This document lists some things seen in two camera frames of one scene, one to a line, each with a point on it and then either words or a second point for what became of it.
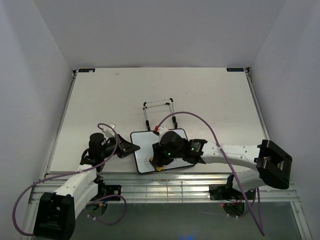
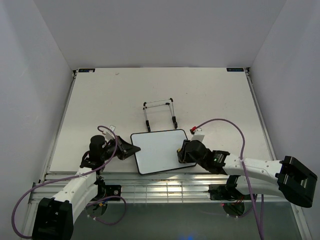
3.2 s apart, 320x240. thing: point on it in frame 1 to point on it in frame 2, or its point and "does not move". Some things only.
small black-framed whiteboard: x=145 y=140 does not move
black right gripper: x=159 y=159 to x=183 y=155
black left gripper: x=125 y=148 does not move
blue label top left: x=87 y=70 does not move
